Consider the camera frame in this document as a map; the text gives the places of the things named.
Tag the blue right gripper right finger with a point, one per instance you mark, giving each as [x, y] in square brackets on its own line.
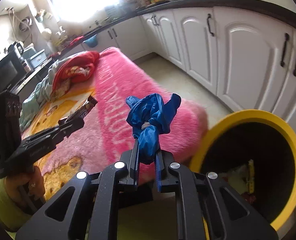
[165, 181]

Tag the green sleeved left forearm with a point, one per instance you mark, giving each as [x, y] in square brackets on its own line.
[11, 216]

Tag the grey storage box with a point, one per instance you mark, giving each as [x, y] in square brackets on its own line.
[34, 58]

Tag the yellow rimmed trash bin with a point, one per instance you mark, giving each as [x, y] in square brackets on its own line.
[270, 143]

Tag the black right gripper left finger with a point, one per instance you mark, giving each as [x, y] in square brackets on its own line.
[130, 174]

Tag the black microwave oven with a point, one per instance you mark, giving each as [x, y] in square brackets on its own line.
[11, 71]

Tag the red folded cloth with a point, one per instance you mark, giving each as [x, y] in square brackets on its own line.
[77, 69]

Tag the yellow snack wrapper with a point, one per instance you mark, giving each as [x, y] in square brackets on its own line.
[250, 179]

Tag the blue hanging bowl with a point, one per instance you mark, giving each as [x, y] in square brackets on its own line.
[91, 42]

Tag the light green crumpled cloth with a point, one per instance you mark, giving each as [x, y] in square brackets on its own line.
[40, 95]

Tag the brown chocolate bar wrapper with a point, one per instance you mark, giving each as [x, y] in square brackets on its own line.
[82, 111]

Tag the black countertop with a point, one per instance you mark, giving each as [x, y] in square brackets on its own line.
[265, 8]

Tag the pink fluffy blanket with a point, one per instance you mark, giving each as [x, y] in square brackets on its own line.
[107, 134]

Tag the white kitchen cabinets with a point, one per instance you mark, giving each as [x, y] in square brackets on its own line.
[244, 58]

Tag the blue plastic bag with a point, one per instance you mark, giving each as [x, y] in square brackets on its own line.
[150, 117]

